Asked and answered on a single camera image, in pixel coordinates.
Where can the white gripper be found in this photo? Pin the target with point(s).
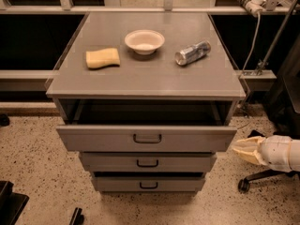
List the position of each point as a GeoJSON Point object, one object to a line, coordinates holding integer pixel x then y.
{"type": "Point", "coordinates": [274, 153]}

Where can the grey top drawer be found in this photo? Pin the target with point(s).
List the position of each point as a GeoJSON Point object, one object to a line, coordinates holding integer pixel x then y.
{"type": "Point", "coordinates": [178, 128]}

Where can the grey drawer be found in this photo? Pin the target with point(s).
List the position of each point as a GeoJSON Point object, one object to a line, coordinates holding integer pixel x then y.
{"type": "Point", "coordinates": [178, 128]}
{"type": "Point", "coordinates": [148, 162]}
{"type": "Point", "coordinates": [148, 181]}

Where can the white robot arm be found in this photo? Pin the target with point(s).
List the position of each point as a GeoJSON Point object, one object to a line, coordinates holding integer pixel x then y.
{"type": "Point", "coordinates": [294, 155]}

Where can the grey drawer cabinet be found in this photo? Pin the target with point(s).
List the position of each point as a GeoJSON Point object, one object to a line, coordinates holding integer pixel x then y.
{"type": "Point", "coordinates": [145, 79]}

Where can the grey bottom drawer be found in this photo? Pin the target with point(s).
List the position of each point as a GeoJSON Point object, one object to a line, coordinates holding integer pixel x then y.
{"type": "Point", "coordinates": [148, 181]}

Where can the grey middle drawer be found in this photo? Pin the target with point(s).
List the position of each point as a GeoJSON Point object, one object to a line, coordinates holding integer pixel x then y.
{"type": "Point", "coordinates": [148, 162]}

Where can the black office chair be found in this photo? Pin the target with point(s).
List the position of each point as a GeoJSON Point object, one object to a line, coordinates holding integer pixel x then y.
{"type": "Point", "coordinates": [283, 109]}

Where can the silver drink can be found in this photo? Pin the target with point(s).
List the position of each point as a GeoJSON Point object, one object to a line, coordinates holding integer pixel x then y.
{"type": "Point", "coordinates": [192, 53]}

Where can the white power strip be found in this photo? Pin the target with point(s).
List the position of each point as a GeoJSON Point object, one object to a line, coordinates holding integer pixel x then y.
{"type": "Point", "coordinates": [253, 7]}

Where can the white bowl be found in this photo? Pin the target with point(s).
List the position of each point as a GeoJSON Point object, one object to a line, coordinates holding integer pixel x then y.
{"type": "Point", "coordinates": [144, 42]}

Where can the yellow sponge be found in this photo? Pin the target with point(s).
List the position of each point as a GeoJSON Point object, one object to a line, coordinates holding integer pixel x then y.
{"type": "Point", "coordinates": [102, 58]}

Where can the black floor object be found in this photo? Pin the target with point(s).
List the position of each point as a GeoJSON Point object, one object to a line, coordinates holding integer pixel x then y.
{"type": "Point", "coordinates": [77, 217]}

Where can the black bin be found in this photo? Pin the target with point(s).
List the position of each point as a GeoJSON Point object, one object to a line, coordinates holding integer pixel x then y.
{"type": "Point", "coordinates": [11, 203]}

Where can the black caster at left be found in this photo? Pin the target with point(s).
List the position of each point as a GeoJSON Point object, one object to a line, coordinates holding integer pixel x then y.
{"type": "Point", "coordinates": [4, 120]}

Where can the metal railing frame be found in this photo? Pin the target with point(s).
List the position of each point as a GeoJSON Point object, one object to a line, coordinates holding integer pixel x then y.
{"type": "Point", "coordinates": [93, 8]}

